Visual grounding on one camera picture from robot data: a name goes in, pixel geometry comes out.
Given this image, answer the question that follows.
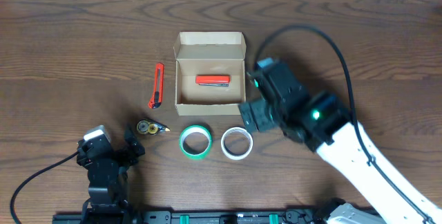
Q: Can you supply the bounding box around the correction tape dispenser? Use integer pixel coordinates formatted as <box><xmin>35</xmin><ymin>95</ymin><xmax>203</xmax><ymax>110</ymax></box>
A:
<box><xmin>136</xmin><ymin>119</ymin><xmax>170</xmax><ymax>136</ymax></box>

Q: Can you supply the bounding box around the white tape roll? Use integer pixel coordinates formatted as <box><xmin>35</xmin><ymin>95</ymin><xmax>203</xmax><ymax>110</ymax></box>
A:
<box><xmin>220</xmin><ymin>127</ymin><xmax>253</xmax><ymax>160</ymax></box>

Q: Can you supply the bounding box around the red utility knife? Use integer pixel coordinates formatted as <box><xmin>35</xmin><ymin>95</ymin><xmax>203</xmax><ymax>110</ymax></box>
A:
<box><xmin>148</xmin><ymin>63</ymin><xmax>164</xmax><ymax>109</ymax></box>

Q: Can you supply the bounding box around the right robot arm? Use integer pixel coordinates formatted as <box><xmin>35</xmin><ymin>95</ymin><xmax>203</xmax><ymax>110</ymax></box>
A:
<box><xmin>239</xmin><ymin>58</ymin><xmax>441</xmax><ymax>223</ymax></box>

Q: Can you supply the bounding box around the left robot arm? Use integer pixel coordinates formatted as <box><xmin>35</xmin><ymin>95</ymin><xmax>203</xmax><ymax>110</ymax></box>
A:
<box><xmin>77</xmin><ymin>125</ymin><xmax>145</xmax><ymax>224</ymax></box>

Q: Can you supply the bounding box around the green tape roll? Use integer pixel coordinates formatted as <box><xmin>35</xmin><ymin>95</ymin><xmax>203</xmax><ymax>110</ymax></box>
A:
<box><xmin>179</xmin><ymin>124</ymin><xmax>212</xmax><ymax>160</ymax></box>

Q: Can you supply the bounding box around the open cardboard box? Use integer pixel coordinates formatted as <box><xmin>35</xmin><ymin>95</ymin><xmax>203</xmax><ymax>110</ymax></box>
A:
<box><xmin>173</xmin><ymin>32</ymin><xmax>247</xmax><ymax>115</ymax></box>

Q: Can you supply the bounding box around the left black cable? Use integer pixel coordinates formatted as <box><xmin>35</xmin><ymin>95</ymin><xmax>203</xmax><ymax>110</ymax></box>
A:
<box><xmin>9</xmin><ymin>150</ymin><xmax>81</xmax><ymax>224</ymax></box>

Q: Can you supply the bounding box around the black cable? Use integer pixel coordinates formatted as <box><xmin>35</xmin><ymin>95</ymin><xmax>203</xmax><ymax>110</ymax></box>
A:
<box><xmin>254</xmin><ymin>24</ymin><xmax>436</xmax><ymax>224</ymax></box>
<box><xmin>9</xmin><ymin>150</ymin><xmax>81</xmax><ymax>224</ymax></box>

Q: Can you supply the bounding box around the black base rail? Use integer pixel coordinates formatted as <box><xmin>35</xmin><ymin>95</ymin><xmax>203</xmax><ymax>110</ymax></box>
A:
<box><xmin>52</xmin><ymin>209</ymin><xmax>332</xmax><ymax>224</ymax></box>

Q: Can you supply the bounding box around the right black cable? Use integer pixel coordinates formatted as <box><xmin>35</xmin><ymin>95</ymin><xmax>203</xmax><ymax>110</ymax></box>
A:
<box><xmin>254</xmin><ymin>24</ymin><xmax>436</xmax><ymax>224</ymax></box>

